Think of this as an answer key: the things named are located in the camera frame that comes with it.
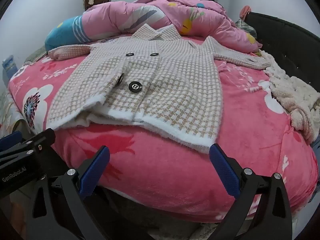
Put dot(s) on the pink floral bed sheet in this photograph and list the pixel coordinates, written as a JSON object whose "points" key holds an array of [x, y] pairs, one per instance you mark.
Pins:
{"points": [[175, 175]]}

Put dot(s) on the green patterned cloth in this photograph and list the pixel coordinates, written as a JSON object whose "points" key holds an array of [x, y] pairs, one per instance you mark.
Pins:
{"points": [[36, 55]]}

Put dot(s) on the black headboard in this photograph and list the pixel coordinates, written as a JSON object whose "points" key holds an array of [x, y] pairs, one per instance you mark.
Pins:
{"points": [[287, 45]]}

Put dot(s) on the green plaid cloth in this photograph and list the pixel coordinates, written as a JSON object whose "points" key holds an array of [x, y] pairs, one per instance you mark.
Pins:
{"points": [[246, 27]]}

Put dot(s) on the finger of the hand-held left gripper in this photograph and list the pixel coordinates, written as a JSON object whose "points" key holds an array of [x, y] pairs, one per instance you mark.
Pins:
{"points": [[45, 137], [10, 140]]}

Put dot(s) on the beige floral cloth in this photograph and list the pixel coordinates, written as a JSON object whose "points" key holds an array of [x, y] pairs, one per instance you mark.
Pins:
{"points": [[7, 110]]}

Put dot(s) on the cream fleece garment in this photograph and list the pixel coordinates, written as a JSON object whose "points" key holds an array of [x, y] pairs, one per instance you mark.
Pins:
{"points": [[292, 90]]}

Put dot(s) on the pink printed quilt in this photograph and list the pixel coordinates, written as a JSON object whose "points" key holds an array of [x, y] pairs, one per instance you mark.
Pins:
{"points": [[112, 17]]}

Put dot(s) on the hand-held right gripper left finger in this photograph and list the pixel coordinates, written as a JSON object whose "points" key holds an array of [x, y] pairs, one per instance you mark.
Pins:
{"points": [[95, 172]]}

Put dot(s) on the pink cloth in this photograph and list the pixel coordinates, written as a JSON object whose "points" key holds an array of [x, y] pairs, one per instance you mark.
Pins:
{"points": [[245, 11]]}

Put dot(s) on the beige checked knit coat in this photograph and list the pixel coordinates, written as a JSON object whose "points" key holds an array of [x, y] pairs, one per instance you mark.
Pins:
{"points": [[162, 80]]}

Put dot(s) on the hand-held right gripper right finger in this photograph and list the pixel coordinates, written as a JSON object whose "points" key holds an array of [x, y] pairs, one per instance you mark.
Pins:
{"points": [[222, 170]]}

